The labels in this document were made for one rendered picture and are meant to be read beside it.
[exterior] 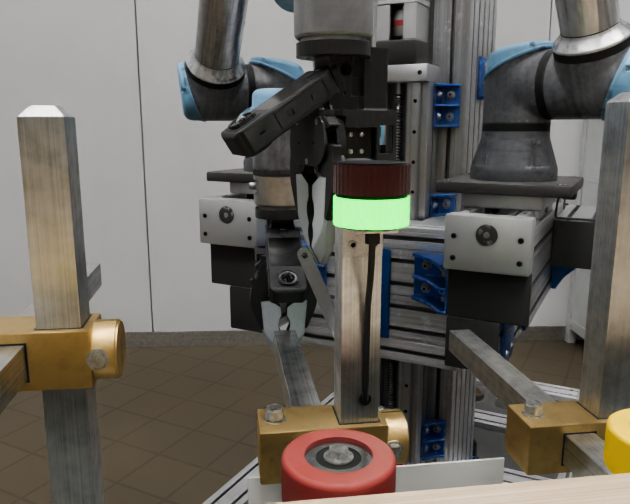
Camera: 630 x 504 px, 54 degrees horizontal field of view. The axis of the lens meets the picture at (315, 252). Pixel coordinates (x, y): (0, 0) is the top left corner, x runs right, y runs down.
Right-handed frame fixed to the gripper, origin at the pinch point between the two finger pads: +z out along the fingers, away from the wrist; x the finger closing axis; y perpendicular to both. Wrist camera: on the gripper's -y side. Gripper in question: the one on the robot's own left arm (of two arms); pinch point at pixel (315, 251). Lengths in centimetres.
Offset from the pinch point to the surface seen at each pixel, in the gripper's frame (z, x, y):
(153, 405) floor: 101, 189, 24
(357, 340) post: 6.0, -10.0, -1.2
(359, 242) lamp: -2.7, -10.2, -1.2
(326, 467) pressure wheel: 10.5, -20.0, -9.9
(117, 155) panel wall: 1, 264, 31
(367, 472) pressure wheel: 10.1, -22.3, -8.1
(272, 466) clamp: 16.9, -8.0, -8.6
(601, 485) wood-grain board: 10.8, -29.9, 5.2
